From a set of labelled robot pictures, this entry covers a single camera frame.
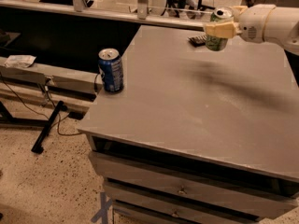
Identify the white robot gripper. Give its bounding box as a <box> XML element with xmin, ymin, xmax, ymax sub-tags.
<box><xmin>204</xmin><ymin>5</ymin><xmax>276</xmax><ymax>43</ymax></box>

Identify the green soda can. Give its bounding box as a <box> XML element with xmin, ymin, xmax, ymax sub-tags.
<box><xmin>205</xmin><ymin>7</ymin><xmax>234</xmax><ymax>51</ymax></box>

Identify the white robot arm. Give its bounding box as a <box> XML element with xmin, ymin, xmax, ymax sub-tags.
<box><xmin>204</xmin><ymin>4</ymin><xmax>299</xmax><ymax>55</ymax></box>

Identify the blue soda can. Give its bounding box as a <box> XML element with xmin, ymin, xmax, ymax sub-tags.
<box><xmin>98</xmin><ymin>49</ymin><xmax>123</xmax><ymax>92</ymax></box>

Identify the grey drawer cabinet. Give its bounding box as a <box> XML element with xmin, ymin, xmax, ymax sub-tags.
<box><xmin>79</xmin><ymin>26</ymin><xmax>299</xmax><ymax>224</ymax></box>

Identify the grey side bench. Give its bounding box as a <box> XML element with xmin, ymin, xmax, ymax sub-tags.
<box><xmin>0</xmin><ymin>57</ymin><xmax>103</xmax><ymax>113</ymax></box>

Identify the white crumpled packet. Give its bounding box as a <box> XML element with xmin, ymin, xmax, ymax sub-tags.
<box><xmin>5</xmin><ymin>55</ymin><xmax>36</xmax><ymax>68</ymax></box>

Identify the black table leg bar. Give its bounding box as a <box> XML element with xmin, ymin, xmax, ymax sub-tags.
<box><xmin>31</xmin><ymin>101</ymin><xmax>64</xmax><ymax>154</ymax></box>

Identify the black cable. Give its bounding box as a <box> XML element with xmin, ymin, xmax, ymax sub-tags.
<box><xmin>0</xmin><ymin>74</ymin><xmax>100</xmax><ymax>137</ymax></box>

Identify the metal railing frame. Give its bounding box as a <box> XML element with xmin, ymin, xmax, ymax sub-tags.
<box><xmin>1</xmin><ymin>0</ymin><xmax>209</xmax><ymax>31</ymax></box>

